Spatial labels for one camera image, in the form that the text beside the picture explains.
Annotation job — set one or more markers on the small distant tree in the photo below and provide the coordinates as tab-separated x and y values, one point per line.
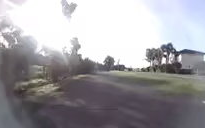
108	62

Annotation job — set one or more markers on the dark bushes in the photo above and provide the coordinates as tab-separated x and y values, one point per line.
75	68

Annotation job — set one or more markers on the dark grey asphalt road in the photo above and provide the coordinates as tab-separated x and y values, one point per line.
116	103

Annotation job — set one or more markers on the cluster of palm trees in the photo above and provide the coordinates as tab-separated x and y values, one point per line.
164	55

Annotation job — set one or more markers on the green grass lawn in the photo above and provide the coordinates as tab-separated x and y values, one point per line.
163	83

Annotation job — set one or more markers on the white house with dark roof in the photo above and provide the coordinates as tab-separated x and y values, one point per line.
191	60

